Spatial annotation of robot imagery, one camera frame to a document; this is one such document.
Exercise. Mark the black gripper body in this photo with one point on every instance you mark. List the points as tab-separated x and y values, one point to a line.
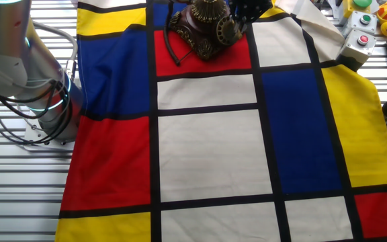
252	8

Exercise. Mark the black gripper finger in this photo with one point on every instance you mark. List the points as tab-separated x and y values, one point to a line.
245	27
238	25

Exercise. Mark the antique brown brass rotary phone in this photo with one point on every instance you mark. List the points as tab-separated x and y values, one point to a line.
200	30

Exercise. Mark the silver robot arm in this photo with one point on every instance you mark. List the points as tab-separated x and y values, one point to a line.
2	50

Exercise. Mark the yellow box green button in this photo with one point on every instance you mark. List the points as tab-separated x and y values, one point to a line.
356	6

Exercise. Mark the grey box red button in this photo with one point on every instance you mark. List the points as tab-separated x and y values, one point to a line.
358	47

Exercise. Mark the grey box green button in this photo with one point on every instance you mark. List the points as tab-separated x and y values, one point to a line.
365	21

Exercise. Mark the Mondrian pattern tablecloth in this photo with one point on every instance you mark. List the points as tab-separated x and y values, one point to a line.
213	151

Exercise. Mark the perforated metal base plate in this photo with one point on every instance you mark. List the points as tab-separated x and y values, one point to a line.
35	138

